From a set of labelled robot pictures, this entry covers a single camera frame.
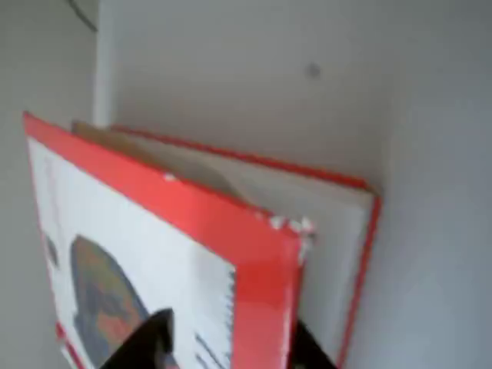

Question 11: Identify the red hardcover anatomy textbook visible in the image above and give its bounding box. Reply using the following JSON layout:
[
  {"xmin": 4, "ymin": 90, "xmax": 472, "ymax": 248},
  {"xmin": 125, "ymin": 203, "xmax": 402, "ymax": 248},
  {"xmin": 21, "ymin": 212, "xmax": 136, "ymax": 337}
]
[{"xmin": 22, "ymin": 111, "xmax": 384, "ymax": 369}]

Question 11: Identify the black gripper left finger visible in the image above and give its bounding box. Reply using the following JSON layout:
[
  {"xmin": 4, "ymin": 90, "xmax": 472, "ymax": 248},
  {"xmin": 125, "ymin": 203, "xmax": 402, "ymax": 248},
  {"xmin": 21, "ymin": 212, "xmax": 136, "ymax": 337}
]
[{"xmin": 99, "ymin": 306, "xmax": 178, "ymax": 369}]

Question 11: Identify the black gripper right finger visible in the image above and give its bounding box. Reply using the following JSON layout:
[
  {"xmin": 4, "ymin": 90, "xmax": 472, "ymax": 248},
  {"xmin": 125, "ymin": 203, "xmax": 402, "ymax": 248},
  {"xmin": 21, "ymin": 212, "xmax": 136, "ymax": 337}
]
[{"xmin": 291, "ymin": 317, "xmax": 342, "ymax": 369}]

